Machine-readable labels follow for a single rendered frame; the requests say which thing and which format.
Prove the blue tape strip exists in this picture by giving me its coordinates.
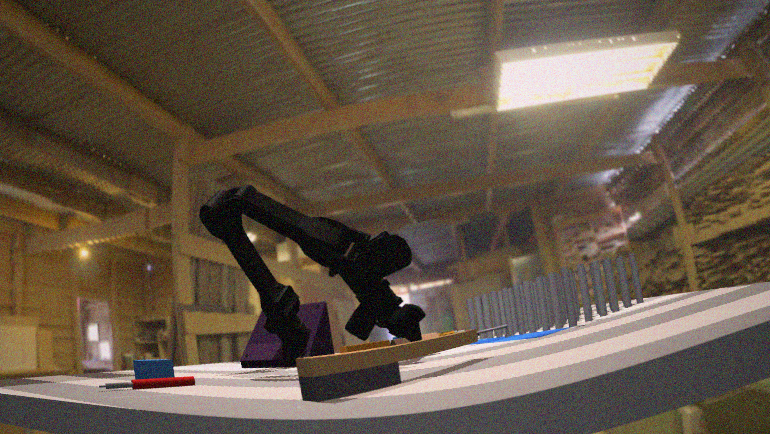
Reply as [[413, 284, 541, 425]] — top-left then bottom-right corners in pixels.
[[469, 328, 569, 345]]

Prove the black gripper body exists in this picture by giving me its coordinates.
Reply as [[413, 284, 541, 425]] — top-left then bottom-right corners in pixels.
[[355, 278, 426, 338]]

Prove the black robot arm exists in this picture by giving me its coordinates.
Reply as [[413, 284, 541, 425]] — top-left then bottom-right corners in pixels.
[[199, 184, 412, 349]]

